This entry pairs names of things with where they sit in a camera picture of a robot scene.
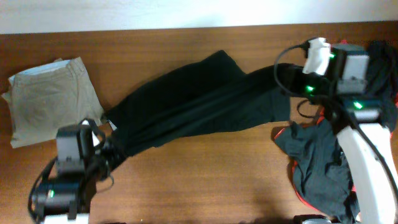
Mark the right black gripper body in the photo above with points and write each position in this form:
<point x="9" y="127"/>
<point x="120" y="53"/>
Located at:
<point x="296" y="79"/>

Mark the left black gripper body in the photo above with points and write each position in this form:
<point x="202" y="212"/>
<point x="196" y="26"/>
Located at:
<point x="109" y="152"/>

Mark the black shorts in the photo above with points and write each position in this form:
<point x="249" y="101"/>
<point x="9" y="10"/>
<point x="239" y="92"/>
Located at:
<point x="210" y="96"/>

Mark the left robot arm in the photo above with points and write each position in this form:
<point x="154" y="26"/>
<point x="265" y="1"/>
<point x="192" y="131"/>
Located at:
<point x="64" y="189"/>

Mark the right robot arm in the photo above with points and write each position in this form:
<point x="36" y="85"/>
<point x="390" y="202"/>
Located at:
<point x="336" y="77"/>

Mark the black garment pile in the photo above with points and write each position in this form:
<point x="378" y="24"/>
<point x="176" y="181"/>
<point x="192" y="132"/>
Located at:
<point x="381" y="76"/>

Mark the folded khaki shorts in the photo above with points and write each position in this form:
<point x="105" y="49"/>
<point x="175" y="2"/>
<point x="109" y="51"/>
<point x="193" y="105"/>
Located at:
<point x="45" y="98"/>

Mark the dark grey red-trimmed garment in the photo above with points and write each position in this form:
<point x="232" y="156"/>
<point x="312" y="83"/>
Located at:
<point x="321" y="175"/>

